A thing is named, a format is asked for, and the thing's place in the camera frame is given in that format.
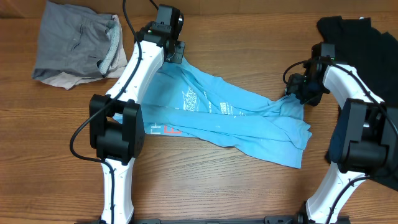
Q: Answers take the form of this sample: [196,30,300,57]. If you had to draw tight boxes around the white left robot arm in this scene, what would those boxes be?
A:
[89,19,185,223]

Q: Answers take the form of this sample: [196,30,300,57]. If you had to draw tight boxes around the grey folded garment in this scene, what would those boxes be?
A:
[32,1,121,81]

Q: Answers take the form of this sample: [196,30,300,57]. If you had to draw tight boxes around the beige folded garment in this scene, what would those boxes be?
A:
[42,14,127,90]

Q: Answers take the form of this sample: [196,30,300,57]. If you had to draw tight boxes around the black garment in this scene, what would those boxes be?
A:
[316,16,398,192]

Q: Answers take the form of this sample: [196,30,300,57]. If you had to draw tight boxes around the light blue printed t-shirt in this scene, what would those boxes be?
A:
[141,60,312,169]

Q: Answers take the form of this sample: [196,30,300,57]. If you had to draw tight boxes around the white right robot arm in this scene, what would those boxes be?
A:
[285,57,397,223]

